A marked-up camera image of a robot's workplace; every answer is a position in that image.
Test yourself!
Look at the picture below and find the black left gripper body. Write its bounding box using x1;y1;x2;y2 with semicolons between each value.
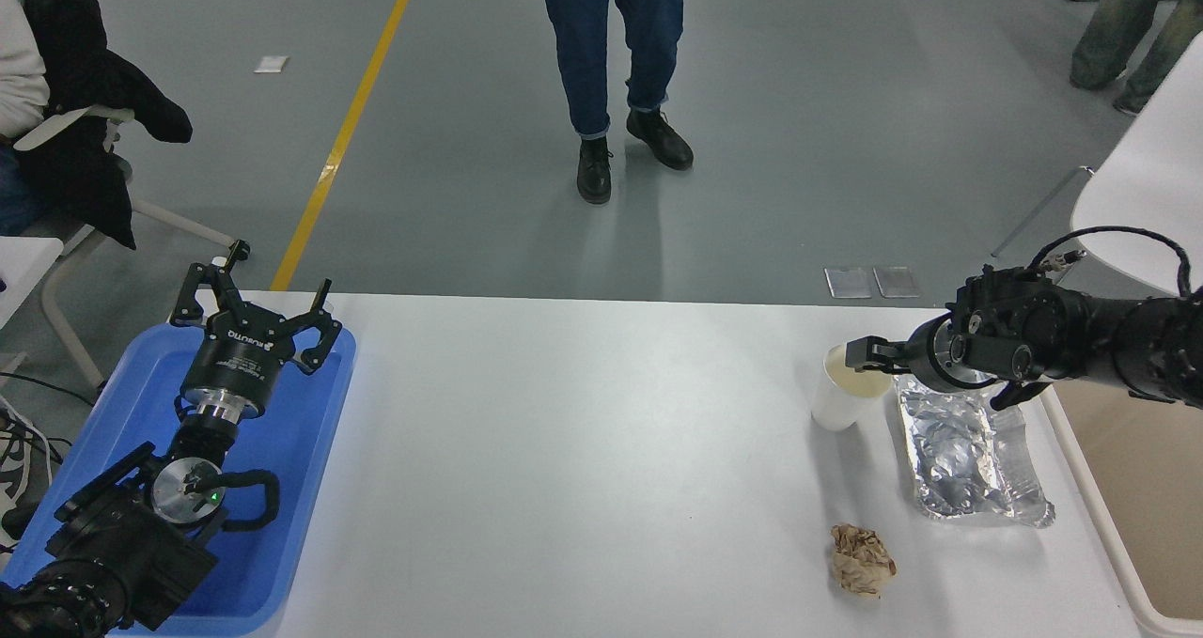
179;302;302;412

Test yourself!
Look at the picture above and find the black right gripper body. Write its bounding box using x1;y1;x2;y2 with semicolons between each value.
905;315;958;395

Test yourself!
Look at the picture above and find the white paper cup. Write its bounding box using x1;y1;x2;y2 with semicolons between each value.
811;344;894;431

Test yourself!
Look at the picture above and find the clear floor plate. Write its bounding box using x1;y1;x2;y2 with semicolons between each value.
825;267;873;299
873;266;922;298

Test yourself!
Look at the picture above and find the blue plastic tray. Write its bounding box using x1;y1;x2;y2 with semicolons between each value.
0;323;358;637

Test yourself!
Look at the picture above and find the silver foil tray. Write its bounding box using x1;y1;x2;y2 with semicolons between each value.
893;372;1055;528

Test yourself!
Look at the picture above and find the crumpled tan paper ball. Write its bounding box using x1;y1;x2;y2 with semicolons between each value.
829;523;898;599

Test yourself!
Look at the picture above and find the black and white shoe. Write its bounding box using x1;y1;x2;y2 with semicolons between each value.
0;409;46;506

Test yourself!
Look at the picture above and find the large pale bin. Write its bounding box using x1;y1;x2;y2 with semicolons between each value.
1039;375;1203;638

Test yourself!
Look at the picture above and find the white chair with grey legs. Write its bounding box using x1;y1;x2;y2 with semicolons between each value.
992;35;1203;298

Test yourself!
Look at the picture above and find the seated person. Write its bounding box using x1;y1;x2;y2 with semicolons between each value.
0;0;194;249

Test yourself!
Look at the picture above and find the person beside white chair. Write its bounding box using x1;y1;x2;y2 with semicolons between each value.
1070;0;1203;117

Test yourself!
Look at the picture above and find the standing person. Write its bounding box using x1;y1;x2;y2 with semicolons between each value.
538;0;695;205

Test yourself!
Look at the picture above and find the thin black cable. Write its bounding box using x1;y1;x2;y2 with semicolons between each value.
0;371;98;406

